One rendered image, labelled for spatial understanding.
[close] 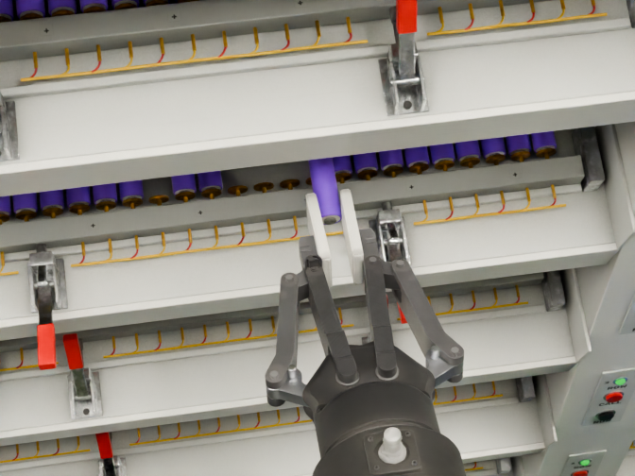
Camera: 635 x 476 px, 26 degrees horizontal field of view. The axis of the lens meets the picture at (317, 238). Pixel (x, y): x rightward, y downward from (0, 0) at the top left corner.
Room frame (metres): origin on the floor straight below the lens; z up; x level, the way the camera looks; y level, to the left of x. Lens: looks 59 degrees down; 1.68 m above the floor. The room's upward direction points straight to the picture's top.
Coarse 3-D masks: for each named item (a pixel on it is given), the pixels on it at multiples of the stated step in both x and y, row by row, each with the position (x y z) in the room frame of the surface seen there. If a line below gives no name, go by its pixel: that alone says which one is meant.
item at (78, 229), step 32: (544, 160) 0.61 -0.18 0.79; (576, 160) 0.61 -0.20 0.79; (288, 192) 0.58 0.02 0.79; (352, 192) 0.58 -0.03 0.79; (384, 192) 0.58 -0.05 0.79; (416, 192) 0.58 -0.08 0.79; (448, 192) 0.58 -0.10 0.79; (480, 192) 0.59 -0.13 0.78; (32, 224) 0.55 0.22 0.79; (64, 224) 0.55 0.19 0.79; (96, 224) 0.55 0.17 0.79; (128, 224) 0.55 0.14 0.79; (160, 224) 0.55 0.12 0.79; (192, 224) 0.56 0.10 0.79; (224, 224) 0.56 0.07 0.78; (416, 224) 0.57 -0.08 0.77
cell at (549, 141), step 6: (540, 132) 0.64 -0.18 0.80; (546, 132) 0.64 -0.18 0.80; (552, 132) 0.64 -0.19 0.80; (534, 138) 0.63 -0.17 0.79; (540, 138) 0.63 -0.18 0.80; (546, 138) 0.63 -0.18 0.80; (552, 138) 0.63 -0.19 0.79; (534, 144) 0.63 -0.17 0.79; (540, 144) 0.63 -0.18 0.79; (546, 144) 0.63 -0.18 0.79; (552, 144) 0.63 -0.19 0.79; (534, 150) 0.63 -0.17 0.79
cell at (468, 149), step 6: (456, 144) 0.63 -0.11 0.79; (462, 144) 0.62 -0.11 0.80; (468, 144) 0.62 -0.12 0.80; (474, 144) 0.63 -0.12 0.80; (456, 150) 0.62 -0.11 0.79; (462, 150) 0.62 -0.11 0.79; (468, 150) 0.62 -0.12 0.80; (474, 150) 0.62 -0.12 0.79; (462, 156) 0.62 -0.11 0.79; (468, 156) 0.62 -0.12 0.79; (474, 156) 0.62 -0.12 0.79; (480, 156) 0.62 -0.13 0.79
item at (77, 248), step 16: (512, 192) 0.60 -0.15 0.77; (544, 192) 0.60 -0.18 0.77; (560, 192) 0.60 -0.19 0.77; (576, 192) 0.60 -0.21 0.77; (400, 208) 0.58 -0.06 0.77; (416, 208) 0.58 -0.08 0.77; (432, 208) 0.58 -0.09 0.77; (448, 208) 0.58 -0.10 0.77; (256, 224) 0.57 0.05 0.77; (272, 224) 0.57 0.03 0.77; (288, 224) 0.57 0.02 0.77; (304, 224) 0.57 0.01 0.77; (128, 240) 0.55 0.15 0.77; (144, 240) 0.55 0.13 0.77; (160, 240) 0.55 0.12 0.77; (176, 240) 0.55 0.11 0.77; (0, 256) 0.54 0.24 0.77; (16, 256) 0.54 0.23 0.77
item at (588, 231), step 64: (576, 128) 0.64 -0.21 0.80; (64, 192) 0.59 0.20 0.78; (256, 192) 0.59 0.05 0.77; (64, 256) 0.54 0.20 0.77; (128, 256) 0.54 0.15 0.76; (192, 256) 0.54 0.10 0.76; (256, 256) 0.54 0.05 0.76; (448, 256) 0.55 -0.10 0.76; (512, 256) 0.55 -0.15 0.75; (576, 256) 0.55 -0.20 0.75; (0, 320) 0.49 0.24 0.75; (64, 320) 0.49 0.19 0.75; (128, 320) 0.51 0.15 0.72
